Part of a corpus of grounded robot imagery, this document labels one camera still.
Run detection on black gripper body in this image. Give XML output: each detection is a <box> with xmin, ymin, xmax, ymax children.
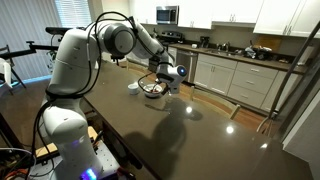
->
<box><xmin>160</xmin><ymin>81</ymin><xmax>174</xmax><ymax>95</ymax></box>

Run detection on trail mix in bowl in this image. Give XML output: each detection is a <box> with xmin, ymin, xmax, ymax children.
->
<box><xmin>145</xmin><ymin>85</ymin><xmax>160</xmax><ymax>94</ymax></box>

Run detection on white ceramic bowl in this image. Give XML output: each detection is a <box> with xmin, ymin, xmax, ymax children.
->
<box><xmin>143</xmin><ymin>83</ymin><xmax>164</xmax><ymax>99</ymax></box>

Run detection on small white cup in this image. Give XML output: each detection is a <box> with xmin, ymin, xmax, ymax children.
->
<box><xmin>127</xmin><ymin>82</ymin><xmax>140</xmax><ymax>96</ymax></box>

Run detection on stainless steel dishwasher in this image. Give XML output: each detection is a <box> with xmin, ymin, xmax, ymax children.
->
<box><xmin>175</xmin><ymin>49</ymin><xmax>199</xmax><ymax>84</ymax></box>

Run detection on black kitchen stove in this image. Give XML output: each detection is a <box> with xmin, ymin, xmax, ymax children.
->
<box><xmin>148</xmin><ymin>30</ymin><xmax>185</xmax><ymax>73</ymax></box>

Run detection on black coffee maker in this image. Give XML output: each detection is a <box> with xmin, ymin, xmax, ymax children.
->
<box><xmin>199</xmin><ymin>35</ymin><xmax>211</xmax><ymax>49</ymax></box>

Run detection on metal sink faucet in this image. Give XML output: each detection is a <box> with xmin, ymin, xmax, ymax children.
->
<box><xmin>215</xmin><ymin>41</ymin><xmax>232</xmax><ymax>53</ymax></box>

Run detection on stainless steel microwave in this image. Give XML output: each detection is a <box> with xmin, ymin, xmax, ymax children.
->
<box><xmin>155</xmin><ymin>5</ymin><xmax>180</xmax><ymax>25</ymax></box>

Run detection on pale wooden chair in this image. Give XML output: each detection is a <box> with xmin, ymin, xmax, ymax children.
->
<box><xmin>189</xmin><ymin>85</ymin><xmax>242</xmax><ymax>121</ymax></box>

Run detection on light wooden board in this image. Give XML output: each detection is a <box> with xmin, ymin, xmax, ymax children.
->
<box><xmin>34</xmin><ymin>125</ymin><xmax>99</xmax><ymax>158</ymax></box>

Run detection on white lower kitchen cabinets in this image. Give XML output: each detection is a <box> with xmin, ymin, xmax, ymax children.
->
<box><xmin>166</xmin><ymin>46</ymin><xmax>301</xmax><ymax>113</ymax></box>

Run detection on white kitchen cabinets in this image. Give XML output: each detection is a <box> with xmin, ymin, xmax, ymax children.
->
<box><xmin>129</xmin><ymin>0</ymin><xmax>320</xmax><ymax>39</ymax></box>
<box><xmin>166</xmin><ymin>46</ymin><xmax>301</xmax><ymax>113</ymax></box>

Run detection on clutter pile on counter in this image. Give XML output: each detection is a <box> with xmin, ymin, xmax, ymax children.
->
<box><xmin>244</xmin><ymin>44</ymin><xmax>273</xmax><ymax>61</ymax></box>

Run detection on white upper kitchen cabinets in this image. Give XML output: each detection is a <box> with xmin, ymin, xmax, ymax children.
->
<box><xmin>129</xmin><ymin>0</ymin><xmax>320</xmax><ymax>39</ymax></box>

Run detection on green potted plant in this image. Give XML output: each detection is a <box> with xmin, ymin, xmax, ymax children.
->
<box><xmin>48</xmin><ymin>49</ymin><xmax>59</xmax><ymax>73</ymax></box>

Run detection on white window blinds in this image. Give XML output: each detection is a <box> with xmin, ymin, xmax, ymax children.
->
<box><xmin>54</xmin><ymin>0</ymin><xmax>95</xmax><ymax>33</ymax></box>

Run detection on wooden cutting board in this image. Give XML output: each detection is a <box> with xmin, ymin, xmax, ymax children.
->
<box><xmin>256</xmin><ymin>34</ymin><xmax>283</xmax><ymax>53</ymax></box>

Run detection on stainless steel refrigerator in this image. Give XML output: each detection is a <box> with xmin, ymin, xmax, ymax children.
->
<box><xmin>266</xmin><ymin>19</ymin><xmax>320</xmax><ymax>174</ymax></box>

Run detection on perforated robot base plate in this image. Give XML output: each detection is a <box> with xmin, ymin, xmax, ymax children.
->
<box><xmin>29</xmin><ymin>141</ymin><xmax>121</xmax><ymax>180</ymax></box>

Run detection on black stereo camera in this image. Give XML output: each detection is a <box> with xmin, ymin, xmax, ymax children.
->
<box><xmin>45</xmin><ymin>26</ymin><xmax>73</xmax><ymax>36</ymax></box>

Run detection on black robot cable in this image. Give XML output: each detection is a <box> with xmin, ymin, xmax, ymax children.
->
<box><xmin>19</xmin><ymin>11</ymin><xmax>174</xmax><ymax>180</ymax></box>

